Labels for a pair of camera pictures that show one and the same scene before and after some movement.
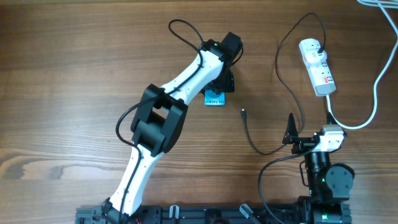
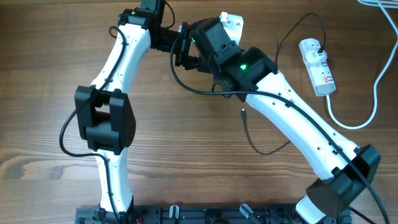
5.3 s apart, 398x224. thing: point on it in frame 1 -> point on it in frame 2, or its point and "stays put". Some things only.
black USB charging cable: (286, 84) stays put
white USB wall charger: (314, 56) stays put
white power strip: (320, 76) stays put
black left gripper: (229, 86) -> (183, 50)
